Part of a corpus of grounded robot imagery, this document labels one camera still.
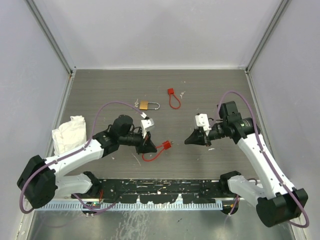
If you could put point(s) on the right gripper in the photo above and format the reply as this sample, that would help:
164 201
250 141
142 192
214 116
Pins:
199 136

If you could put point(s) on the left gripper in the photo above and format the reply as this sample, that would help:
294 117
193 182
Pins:
148 146

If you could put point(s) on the brass padlock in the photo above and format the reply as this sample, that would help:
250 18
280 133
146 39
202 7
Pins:
146 105

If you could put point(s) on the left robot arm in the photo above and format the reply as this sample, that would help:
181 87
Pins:
46 178

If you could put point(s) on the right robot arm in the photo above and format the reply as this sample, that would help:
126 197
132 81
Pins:
277 200

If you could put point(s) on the white cloth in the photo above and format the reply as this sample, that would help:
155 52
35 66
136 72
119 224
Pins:
69 135

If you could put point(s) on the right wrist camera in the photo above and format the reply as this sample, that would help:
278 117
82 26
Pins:
201 120

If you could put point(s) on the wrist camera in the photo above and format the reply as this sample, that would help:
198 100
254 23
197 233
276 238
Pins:
201 120
146 124

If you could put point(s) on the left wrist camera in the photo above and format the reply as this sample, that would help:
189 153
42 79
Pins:
146 124

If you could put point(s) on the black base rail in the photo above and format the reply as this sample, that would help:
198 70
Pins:
158 191

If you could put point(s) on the slotted cable duct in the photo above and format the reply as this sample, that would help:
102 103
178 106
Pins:
175 206

